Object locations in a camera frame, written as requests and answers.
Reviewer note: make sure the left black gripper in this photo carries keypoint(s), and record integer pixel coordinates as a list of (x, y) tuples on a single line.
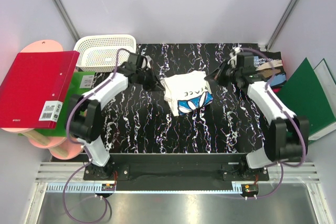
[(155, 82)]

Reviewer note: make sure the red ring binder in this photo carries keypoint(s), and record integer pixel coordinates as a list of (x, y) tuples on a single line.
[(35, 87)]

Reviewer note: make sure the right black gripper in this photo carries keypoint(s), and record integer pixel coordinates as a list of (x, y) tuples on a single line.
[(213, 76)]

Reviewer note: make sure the dark green ring binder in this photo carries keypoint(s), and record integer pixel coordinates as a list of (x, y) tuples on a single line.
[(306, 96)]

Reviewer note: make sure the black marble pattern mat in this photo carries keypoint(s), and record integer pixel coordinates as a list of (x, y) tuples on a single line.
[(136, 121)]

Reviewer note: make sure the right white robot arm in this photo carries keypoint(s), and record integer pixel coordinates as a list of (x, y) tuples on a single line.
[(286, 136)]

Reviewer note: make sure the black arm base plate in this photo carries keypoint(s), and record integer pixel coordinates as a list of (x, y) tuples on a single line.
[(176, 172)]

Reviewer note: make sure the black printed folded t shirt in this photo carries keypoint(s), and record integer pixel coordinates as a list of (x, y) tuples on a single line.
[(271, 68)]

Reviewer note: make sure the red folded t shirt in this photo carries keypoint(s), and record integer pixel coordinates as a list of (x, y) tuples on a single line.
[(276, 90)]

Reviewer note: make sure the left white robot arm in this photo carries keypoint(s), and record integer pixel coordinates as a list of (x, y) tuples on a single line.
[(84, 115)]

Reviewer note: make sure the white perforated plastic basket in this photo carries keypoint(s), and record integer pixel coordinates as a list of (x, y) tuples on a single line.
[(101, 53)]

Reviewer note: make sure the white t shirt blue print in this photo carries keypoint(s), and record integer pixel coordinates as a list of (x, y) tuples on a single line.
[(186, 93)]

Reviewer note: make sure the white slotted cable duct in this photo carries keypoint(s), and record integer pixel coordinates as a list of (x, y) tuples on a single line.
[(80, 188)]

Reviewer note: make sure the green plastic folder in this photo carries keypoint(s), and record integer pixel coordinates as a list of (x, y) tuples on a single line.
[(81, 83)]

